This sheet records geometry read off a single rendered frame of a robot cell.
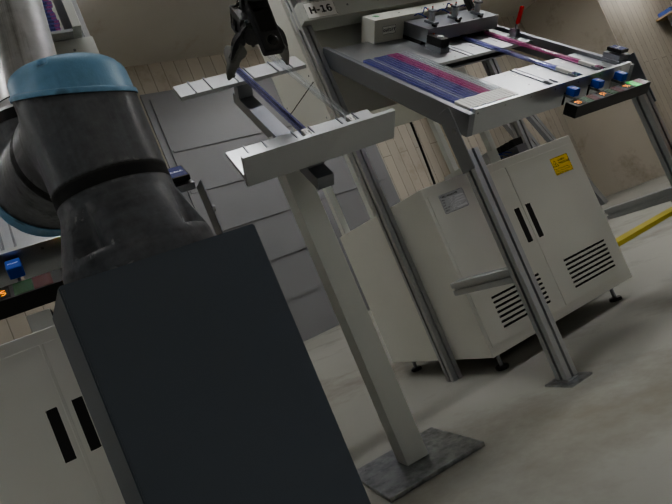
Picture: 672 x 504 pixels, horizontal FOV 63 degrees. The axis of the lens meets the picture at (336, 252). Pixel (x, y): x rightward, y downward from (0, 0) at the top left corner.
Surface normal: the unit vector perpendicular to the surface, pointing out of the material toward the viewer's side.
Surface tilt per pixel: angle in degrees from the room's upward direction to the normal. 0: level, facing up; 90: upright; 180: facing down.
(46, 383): 90
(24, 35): 90
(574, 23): 90
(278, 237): 90
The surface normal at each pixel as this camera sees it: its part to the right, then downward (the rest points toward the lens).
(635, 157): -0.80, 0.31
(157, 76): 0.47, -0.24
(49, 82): -0.04, -0.08
